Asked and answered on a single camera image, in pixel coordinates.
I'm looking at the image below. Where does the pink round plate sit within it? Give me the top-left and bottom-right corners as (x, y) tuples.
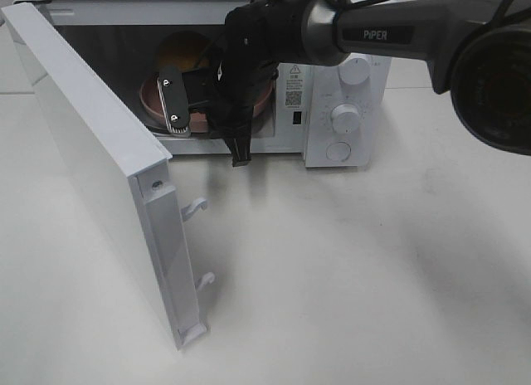
(139, 76), (275, 135)

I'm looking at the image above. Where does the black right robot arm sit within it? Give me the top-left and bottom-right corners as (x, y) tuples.
(211, 0), (530, 166)

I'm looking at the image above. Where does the burger with lettuce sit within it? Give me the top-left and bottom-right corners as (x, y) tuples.
(156, 31), (210, 72)

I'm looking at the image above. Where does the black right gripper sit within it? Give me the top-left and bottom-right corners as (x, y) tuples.
(207, 48), (278, 168)

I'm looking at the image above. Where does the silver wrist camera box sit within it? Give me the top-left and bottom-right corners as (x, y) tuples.
(157, 66), (213, 139)

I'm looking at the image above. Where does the white warning label sticker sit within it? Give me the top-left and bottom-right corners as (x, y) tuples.
(277, 64), (306, 109)

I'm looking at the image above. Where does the white microwave door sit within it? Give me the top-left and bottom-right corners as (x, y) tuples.
(2, 2), (215, 348)

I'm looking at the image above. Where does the white timer knob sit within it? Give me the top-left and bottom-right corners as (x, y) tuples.
(330, 104), (361, 134)

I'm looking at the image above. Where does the upper white power knob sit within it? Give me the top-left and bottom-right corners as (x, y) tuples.
(338, 57), (371, 85)

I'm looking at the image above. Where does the white microwave oven body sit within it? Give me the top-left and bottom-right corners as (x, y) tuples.
(6, 0), (390, 168)

